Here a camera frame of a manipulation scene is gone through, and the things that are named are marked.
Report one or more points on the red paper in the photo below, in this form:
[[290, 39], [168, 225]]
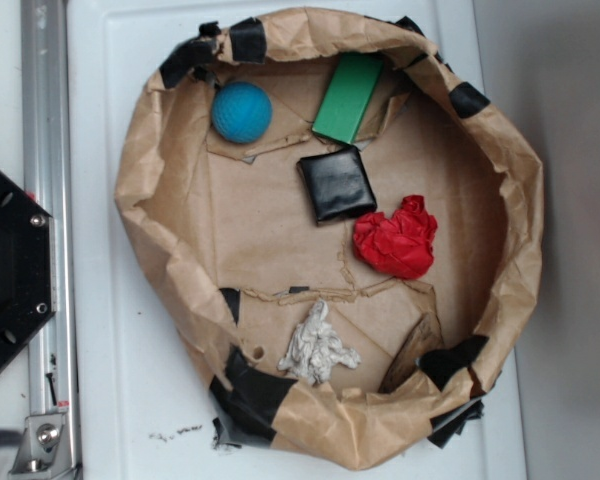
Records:
[[400, 246]]

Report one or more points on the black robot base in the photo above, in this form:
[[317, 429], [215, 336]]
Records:
[[26, 299]]

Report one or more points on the crumpled white paper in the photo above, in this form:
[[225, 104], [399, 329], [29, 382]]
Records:
[[315, 348]]

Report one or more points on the black square pouch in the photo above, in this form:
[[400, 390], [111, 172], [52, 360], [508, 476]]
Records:
[[337, 185]]

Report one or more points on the blue ball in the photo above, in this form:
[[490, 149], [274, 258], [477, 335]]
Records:
[[241, 112]]

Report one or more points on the brown paper bag bin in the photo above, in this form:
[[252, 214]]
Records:
[[226, 235]]

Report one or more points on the brown wooden piece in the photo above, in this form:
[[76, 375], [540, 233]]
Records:
[[425, 336]]

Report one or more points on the green rectangular block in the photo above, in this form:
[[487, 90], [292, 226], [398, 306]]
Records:
[[347, 97]]

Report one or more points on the aluminium extrusion rail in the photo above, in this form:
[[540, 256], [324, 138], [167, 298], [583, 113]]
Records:
[[53, 374]]

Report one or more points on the metal corner bracket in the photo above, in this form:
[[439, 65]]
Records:
[[45, 450]]

